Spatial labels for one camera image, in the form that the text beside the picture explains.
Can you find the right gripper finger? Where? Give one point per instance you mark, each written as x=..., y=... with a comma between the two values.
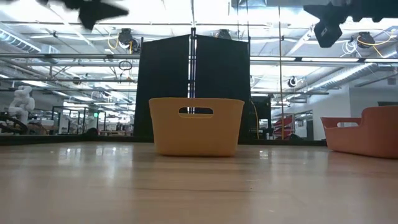
x=329, y=10

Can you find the black background cabinet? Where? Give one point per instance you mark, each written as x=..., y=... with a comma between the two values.
x=264, y=109

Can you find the yellow plastic bin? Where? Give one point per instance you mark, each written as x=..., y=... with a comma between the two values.
x=196, y=137

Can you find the red background rack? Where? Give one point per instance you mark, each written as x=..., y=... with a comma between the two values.
x=287, y=123

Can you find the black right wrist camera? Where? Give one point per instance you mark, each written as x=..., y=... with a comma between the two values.
x=328, y=32

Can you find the orange plastic bin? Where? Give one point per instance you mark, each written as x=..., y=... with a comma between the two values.
x=373, y=137

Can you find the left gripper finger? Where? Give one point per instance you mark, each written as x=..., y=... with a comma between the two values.
x=88, y=21
x=105, y=12

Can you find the black folding partition screen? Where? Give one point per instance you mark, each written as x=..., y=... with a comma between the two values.
x=161, y=77

